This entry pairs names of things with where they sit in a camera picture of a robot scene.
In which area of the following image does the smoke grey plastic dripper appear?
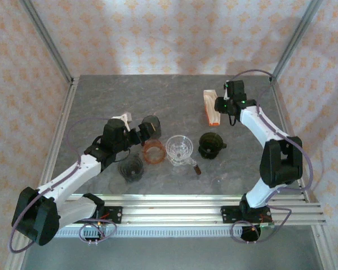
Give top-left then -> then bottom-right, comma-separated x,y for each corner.
117,154 -> 145,183

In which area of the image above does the orange white coffee filter pack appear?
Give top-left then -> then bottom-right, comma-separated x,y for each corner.
203,89 -> 222,127

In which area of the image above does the white slotted cable duct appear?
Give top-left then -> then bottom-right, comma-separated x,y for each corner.
54,226 -> 243,239

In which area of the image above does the aluminium frame post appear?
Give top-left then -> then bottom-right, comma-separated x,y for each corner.
270,0 -> 324,85
19,0 -> 75,85

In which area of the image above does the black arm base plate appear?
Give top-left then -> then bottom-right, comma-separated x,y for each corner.
221,206 -> 243,224
100,206 -> 123,225

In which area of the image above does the dark green plastic dripper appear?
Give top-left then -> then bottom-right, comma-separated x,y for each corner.
198,132 -> 228,160

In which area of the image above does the orange ring holder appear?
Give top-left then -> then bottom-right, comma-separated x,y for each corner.
142,139 -> 166,165

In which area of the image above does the orange patterned fabric backdrop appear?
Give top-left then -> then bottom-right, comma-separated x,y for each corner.
0,0 -> 338,270

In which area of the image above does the aluminium table side rail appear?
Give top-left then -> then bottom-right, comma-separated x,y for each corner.
4,78 -> 80,270
270,80 -> 336,270

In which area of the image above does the aluminium mounting rail beam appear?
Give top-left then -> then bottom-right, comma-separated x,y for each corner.
57,193 -> 327,226

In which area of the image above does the clear glass dripper wooden handle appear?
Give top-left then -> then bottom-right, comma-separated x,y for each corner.
165,134 -> 203,176

